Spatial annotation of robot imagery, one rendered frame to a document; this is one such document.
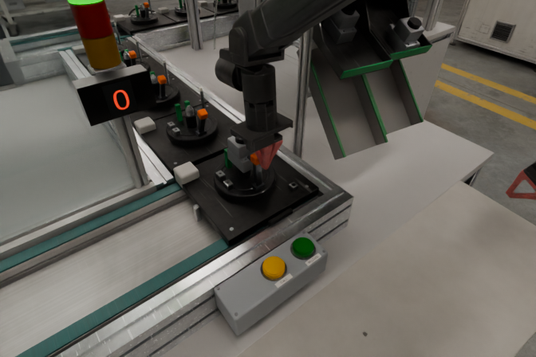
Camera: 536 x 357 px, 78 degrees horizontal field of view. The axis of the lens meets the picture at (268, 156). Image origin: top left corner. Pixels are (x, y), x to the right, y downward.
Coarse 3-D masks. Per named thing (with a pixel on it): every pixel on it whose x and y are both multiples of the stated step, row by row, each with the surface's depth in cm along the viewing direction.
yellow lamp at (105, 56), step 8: (88, 40) 52; (96, 40) 52; (104, 40) 52; (112, 40) 54; (88, 48) 53; (96, 48) 52; (104, 48) 53; (112, 48) 54; (88, 56) 54; (96, 56) 53; (104, 56) 54; (112, 56) 54; (96, 64) 54; (104, 64) 54; (112, 64) 55
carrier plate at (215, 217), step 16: (208, 160) 82; (224, 160) 82; (272, 160) 82; (208, 176) 77; (288, 176) 77; (304, 176) 77; (192, 192) 73; (208, 192) 73; (272, 192) 73; (288, 192) 73; (304, 192) 73; (208, 208) 70; (224, 208) 70; (240, 208) 70; (256, 208) 70; (272, 208) 70; (288, 208) 71; (224, 224) 66; (240, 224) 66; (256, 224) 66; (224, 240) 65
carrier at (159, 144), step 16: (176, 112) 91; (192, 112) 88; (208, 112) 100; (144, 128) 91; (160, 128) 93; (176, 128) 87; (192, 128) 90; (208, 128) 90; (224, 128) 93; (160, 144) 87; (176, 144) 87; (192, 144) 86; (208, 144) 87; (224, 144) 87; (160, 160) 84; (176, 160) 82; (192, 160) 82
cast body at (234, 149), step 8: (232, 136) 70; (232, 144) 69; (240, 144) 68; (232, 152) 70; (240, 152) 68; (248, 152) 69; (232, 160) 72; (240, 160) 69; (248, 160) 69; (240, 168) 70; (248, 168) 70
